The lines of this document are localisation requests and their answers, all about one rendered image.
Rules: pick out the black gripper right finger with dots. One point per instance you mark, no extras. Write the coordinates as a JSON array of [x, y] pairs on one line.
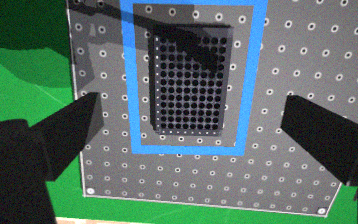
[[328, 137]]

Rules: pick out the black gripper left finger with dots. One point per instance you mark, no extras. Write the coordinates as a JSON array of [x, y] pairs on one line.
[[58, 139]]

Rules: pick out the black well plate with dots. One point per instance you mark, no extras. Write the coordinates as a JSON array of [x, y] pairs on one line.
[[191, 102]]

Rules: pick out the blue tape outline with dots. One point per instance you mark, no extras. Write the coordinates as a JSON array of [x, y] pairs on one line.
[[248, 87]]

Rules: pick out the grey perforated base plate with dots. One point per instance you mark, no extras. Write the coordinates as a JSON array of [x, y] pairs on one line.
[[308, 48]]

